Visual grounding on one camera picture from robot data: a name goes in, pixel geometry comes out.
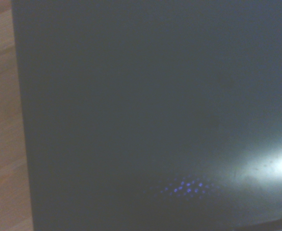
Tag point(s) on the black drawer cabinet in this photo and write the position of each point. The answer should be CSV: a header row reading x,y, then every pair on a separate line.
x,y
140,96

